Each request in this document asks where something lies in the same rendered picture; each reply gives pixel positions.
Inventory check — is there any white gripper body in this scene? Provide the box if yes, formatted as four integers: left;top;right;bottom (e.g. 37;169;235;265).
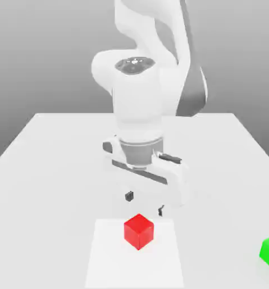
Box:
104;155;189;208

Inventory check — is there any small red cube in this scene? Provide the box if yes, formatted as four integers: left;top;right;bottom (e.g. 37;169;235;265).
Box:
123;213;155;251

